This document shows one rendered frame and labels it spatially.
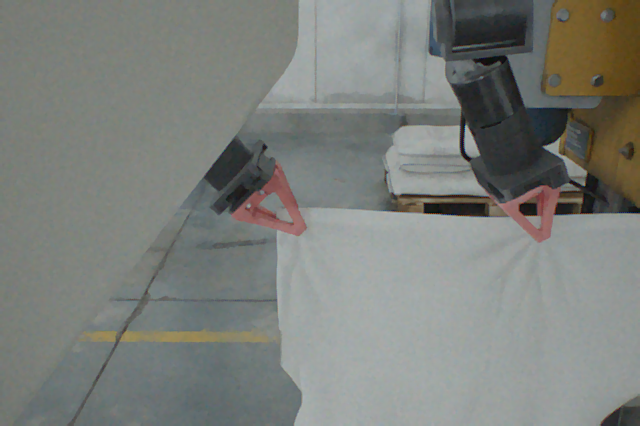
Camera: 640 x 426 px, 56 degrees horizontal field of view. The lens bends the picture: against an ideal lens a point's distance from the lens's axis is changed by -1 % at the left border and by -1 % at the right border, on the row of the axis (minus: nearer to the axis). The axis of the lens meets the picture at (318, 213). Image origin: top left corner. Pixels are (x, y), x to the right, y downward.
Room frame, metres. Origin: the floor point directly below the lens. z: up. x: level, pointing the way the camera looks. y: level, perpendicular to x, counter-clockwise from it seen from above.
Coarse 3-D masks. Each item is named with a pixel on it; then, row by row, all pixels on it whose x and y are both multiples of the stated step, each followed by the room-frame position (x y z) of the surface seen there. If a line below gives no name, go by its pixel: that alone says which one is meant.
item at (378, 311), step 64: (320, 256) 0.62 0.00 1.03; (384, 256) 0.61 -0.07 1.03; (448, 256) 0.60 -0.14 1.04; (512, 256) 0.60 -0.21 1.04; (576, 256) 0.60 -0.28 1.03; (320, 320) 0.62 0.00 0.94; (384, 320) 0.61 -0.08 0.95; (448, 320) 0.60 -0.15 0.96; (512, 320) 0.60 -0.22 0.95; (576, 320) 0.60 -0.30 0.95; (320, 384) 0.60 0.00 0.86; (384, 384) 0.60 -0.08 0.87; (448, 384) 0.59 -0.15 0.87; (512, 384) 0.59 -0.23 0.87; (576, 384) 0.60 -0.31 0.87
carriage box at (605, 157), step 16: (608, 96) 0.91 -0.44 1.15; (576, 112) 1.02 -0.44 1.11; (592, 112) 0.96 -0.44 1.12; (608, 112) 0.90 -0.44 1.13; (624, 112) 0.86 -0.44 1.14; (592, 128) 0.95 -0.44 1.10; (608, 128) 0.90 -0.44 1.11; (624, 128) 0.85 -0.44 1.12; (560, 144) 1.05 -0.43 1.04; (592, 144) 0.94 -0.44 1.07; (608, 144) 0.89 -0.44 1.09; (624, 144) 0.84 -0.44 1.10; (576, 160) 0.99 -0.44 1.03; (592, 160) 0.93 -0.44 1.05; (608, 160) 0.88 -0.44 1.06; (624, 160) 0.83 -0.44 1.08; (608, 176) 0.87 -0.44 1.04; (624, 176) 0.82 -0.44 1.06; (624, 192) 0.82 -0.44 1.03
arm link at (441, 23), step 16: (448, 0) 0.58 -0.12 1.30; (432, 16) 0.60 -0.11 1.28; (448, 16) 0.57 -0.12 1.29; (448, 32) 0.57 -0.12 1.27; (528, 32) 0.57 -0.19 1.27; (448, 48) 0.57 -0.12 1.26; (464, 48) 0.59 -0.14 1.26; (480, 48) 0.58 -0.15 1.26; (496, 48) 0.57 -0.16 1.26; (512, 48) 0.57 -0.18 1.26; (528, 48) 0.57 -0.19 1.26; (448, 64) 0.67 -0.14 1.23; (448, 80) 0.66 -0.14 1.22
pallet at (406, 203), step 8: (560, 192) 3.42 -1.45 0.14; (568, 192) 3.42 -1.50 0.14; (576, 192) 3.43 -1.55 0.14; (392, 200) 3.64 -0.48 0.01; (400, 200) 3.30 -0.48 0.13; (408, 200) 3.30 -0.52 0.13; (416, 200) 3.30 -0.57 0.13; (424, 200) 3.30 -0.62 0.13; (432, 200) 3.30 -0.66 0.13; (440, 200) 3.30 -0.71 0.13; (448, 200) 3.30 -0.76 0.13; (456, 200) 3.30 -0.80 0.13; (464, 200) 3.30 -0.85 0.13; (472, 200) 3.30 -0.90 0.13; (480, 200) 3.30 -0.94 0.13; (488, 200) 3.30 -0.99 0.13; (528, 200) 3.30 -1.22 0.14; (560, 200) 3.30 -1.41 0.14; (568, 200) 3.30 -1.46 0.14; (576, 200) 3.30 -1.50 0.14; (400, 208) 3.30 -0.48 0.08; (408, 208) 3.30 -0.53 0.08; (416, 208) 3.30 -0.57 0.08; (488, 208) 3.32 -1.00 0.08; (496, 208) 3.30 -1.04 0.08; (576, 208) 3.34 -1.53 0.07; (480, 216) 3.33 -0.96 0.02; (488, 216) 3.31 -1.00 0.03; (496, 216) 3.30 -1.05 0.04; (504, 216) 3.30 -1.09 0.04
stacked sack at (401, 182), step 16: (400, 176) 3.42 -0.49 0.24; (416, 176) 3.37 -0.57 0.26; (432, 176) 3.38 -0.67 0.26; (448, 176) 3.37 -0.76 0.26; (464, 176) 3.37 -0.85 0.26; (400, 192) 3.32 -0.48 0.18; (416, 192) 3.32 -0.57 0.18; (432, 192) 3.31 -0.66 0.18; (448, 192) 3.31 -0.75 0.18; (464, 192) 3.30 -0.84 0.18; (480, 192) 3.29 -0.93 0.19
